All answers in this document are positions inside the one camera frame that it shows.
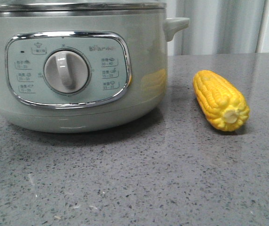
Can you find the yellow corn cob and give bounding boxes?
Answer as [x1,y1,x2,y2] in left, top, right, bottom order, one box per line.
[192,70,250,132]

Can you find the grey timer knob on pot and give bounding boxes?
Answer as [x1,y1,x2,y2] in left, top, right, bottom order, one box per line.
[44,49,89,94]

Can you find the pale green electric cooking pot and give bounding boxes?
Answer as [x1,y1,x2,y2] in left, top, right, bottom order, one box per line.
[0,6,190,133]

